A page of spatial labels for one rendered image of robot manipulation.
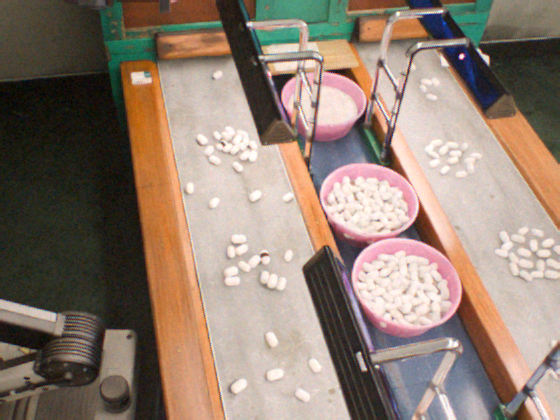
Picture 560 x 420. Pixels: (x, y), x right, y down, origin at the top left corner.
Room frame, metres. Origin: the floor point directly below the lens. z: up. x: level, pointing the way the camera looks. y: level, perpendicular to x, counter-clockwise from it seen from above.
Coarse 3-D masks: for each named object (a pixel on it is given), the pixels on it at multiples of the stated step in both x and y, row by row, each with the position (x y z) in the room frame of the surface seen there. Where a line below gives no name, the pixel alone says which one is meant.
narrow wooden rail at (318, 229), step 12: (288, 144) 1.38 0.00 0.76; (288, 156) 1.33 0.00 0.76; (300, 156) 1.33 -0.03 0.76; (288, 168) 1.28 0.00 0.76; (300, 168) 1.28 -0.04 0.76; (300, 180) 1.23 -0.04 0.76; (300, 192) 1.19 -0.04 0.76; (312, 192) 1.19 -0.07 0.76; (300, 204) 1.15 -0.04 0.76; (312, 204) 1.15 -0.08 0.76; (312, 216) 1.11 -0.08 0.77; (324, 216) 1.11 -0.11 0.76; (312, 228) 1.06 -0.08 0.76; (324, 228) 1.07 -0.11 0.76; (312, 240) 1.03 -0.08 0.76; (324, 240) 1.03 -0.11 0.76; (336, 252) 0.99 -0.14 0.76
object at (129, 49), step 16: (464, 16) 2.08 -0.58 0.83; (480, 16) 2.10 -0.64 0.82; (256, 32) 1.85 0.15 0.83; (272, 32) 1.86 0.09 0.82; (288, 32) 1.88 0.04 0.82; (320, 32) 1.92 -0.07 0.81; (336, 32) 1.93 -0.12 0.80; (352, 32) 1.95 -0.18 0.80; (464, 32) 2.09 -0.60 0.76; (480, 32) 2.11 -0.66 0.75; (112, 48) 1.70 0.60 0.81; (128, 48) 1.72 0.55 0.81; (144, 48) 1.73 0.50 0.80; (112, 64) 1.70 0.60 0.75; (112, 80) 1.70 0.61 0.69; (128, 128) 1.73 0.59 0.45; (128, 144) 1.73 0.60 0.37; (128, 160) 1.73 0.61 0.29; (128, 176) 1.73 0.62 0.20
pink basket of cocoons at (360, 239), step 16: (336, 176) 1.27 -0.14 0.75; (352, 176) 1.30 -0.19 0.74; (368, 176) 1.31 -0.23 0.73; (384, 176) 1.30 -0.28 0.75; (400, 176) 1.28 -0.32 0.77; (320, 192) 1.20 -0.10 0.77; (416, 208) 1.17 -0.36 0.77; (336, 224) 1.10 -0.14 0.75; (352, 240) 1.09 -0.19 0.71; (368, 240) 1.07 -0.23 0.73
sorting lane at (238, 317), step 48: (192, 96) 1.59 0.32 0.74; (240, 96) 1.61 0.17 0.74; (192, 144) 1.37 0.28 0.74; (240, 192) 1.19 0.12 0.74; (288, 192) 1.21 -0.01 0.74; (192, 240) 1.01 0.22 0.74; (288, 240) 1.04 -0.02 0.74; (240, 288) 0.87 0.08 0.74; (288, 288) 0.89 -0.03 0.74; (240, 336) 0.74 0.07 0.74; (288, 336) 0.75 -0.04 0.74; (288, 384) 0.64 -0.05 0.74; (336, 384) 0.65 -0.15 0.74
